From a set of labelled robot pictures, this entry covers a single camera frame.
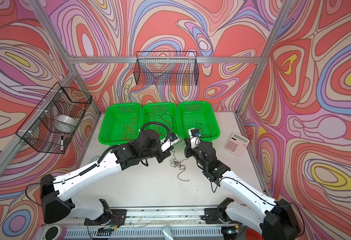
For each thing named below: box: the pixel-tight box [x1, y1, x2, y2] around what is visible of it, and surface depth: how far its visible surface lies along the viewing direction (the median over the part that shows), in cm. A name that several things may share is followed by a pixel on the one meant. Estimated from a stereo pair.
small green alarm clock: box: [89, 155, 101, 164], surface depth 94 cm
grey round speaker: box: [44, 225, 62, 240], surface depth 66 cm
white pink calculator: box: [224, 132, 250, 157], surface depth 101 cm
